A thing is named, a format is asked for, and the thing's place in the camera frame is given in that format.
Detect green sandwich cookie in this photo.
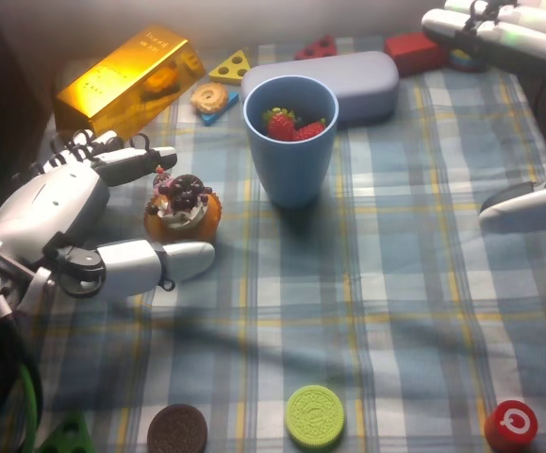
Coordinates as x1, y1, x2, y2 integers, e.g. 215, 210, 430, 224
285, 384, 347, 448

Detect blue plastic cup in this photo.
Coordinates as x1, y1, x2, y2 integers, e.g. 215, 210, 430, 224
242, 75, 340, 210

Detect yellow triangle block with holes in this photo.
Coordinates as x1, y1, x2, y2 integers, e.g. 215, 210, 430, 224
207, 49, 250, 86

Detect colourful stacked ring toy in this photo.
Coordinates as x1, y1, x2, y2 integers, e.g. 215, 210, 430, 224
447, 46, 488, 74

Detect lavender oval case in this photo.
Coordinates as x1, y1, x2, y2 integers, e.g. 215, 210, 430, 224
240, 50, 400, 127

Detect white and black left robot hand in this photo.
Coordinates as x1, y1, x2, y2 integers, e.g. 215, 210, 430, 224
0, 127, 217, 299

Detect red strawberries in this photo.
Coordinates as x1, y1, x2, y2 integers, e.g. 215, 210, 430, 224
261, 107, 328, 143

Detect toy chocolate berry cupcake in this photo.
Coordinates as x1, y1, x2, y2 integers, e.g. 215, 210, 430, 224
143, 164, 223, 246

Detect blue plaid tablecloth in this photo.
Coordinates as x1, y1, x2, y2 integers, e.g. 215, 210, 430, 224
0, 37, 546, 453

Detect red triangle block with holes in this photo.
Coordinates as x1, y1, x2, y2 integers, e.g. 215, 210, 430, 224
293, 35, 339, 61

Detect green triangle block with holes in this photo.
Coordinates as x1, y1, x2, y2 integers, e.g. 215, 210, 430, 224
36, 410, 95, 453

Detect blue triangle block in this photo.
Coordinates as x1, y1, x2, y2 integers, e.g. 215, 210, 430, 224
200, 91, 240, 128

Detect red rectangular block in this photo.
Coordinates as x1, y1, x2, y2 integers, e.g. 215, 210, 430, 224
384, 31, 449, 77

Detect green cable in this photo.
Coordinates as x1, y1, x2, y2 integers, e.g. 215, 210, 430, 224
15, 361, 45, 452

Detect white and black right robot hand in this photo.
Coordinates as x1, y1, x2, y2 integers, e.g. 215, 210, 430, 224
421, 0, 546, 236

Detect red cylinder with white symbol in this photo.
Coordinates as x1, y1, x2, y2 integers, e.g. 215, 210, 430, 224
483, 399, 539, 450

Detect brown sandwich cookie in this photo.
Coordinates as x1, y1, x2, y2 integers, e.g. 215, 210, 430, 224
146, 403, 209, 453

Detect shiny gold bar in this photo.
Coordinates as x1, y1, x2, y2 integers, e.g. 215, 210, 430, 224
55, 25, 207, 143

